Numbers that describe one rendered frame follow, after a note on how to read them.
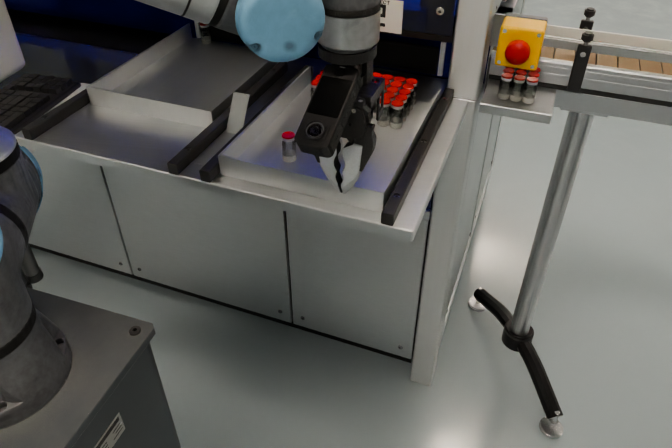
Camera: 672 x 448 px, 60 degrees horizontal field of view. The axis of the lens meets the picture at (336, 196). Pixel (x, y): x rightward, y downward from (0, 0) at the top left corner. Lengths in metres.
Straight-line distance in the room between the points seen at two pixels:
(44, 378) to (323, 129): 0.43
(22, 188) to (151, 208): 0.92
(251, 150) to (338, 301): 0.71
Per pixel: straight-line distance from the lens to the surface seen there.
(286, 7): 0.49
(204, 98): 1.12
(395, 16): 1.09
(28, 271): 1.87
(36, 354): 0.76
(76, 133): 1.08
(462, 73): 1.10
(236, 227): 1.54
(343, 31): 0.67
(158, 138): 1.02
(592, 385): 1.83
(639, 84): 1.21
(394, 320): 1.54
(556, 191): 1.37
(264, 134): 0.99
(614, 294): 2.11
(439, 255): 1.35
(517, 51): 1.03
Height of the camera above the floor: 1.39
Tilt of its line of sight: 37 degrees down
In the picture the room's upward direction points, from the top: straight up
